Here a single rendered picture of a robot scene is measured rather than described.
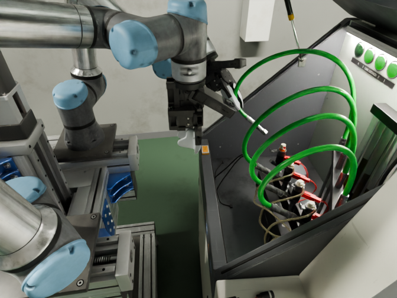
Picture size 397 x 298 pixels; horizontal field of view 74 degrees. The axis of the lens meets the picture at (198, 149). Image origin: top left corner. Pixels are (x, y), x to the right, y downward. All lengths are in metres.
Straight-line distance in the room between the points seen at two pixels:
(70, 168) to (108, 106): 1.61
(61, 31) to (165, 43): 0.18
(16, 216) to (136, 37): 0.32
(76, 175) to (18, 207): 0.67
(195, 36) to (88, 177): 0.75
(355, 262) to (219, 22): 2.15
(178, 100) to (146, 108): 2.10
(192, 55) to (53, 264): 0.44
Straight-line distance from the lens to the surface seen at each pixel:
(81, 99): 1.02
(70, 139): 1.10
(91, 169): 1.14
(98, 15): 0.57
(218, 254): 0.83
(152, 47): 0.47
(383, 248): 0.60
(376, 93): 1.01
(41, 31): 0.52
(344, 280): 0.68
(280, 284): 0.78
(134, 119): 2.77
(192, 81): 0.57
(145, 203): 2.22
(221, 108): 0.62
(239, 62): 0.90
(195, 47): 0.54
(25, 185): 0.66
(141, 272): 1.64
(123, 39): 0.46
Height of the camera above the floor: 1.67
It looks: 38 degrees down
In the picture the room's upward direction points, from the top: straight up
